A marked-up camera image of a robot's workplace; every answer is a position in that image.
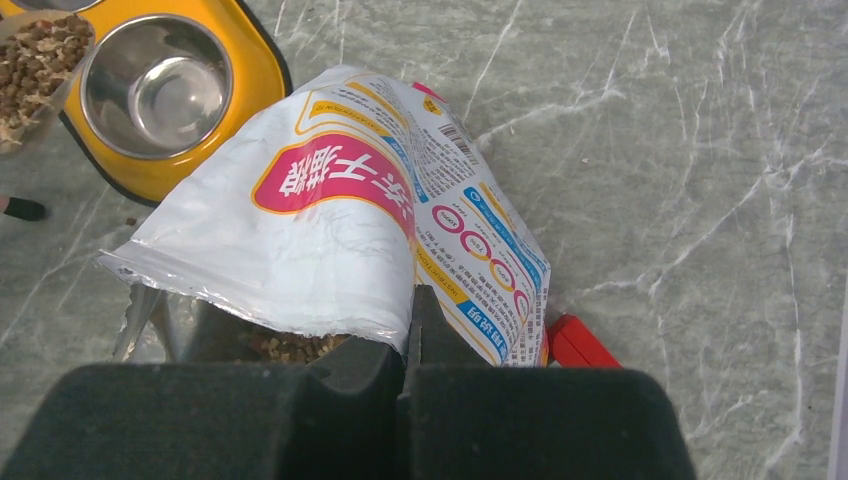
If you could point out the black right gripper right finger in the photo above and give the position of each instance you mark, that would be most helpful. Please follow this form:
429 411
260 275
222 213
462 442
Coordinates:
466 419

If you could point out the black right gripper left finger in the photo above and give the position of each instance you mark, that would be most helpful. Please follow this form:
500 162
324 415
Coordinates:
331 419

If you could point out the cat food bag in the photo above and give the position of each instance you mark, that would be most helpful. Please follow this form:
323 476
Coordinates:
326 209

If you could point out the yellow double pet bowl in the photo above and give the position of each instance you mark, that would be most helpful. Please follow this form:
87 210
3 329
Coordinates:
167 84

